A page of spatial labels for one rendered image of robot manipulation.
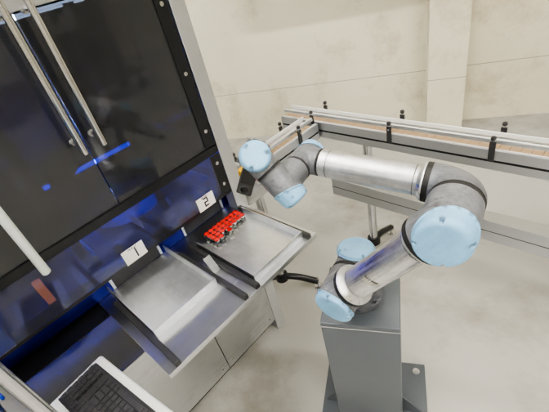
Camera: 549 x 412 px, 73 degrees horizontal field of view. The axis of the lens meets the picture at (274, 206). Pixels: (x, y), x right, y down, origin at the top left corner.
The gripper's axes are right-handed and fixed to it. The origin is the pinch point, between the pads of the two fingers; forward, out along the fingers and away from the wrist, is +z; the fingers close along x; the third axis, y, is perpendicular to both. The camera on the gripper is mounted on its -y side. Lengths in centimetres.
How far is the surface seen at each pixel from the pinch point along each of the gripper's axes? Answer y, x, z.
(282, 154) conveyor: 12, -14, 71
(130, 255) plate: -44, 31, 10
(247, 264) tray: -34.5, -10.0, 10.8
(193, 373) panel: -99, -5, 44
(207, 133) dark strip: 6.5, 19.6, 22.7
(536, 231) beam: 13, -127, 29
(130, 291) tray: -58, 28, 14
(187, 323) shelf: -55, 4, -5
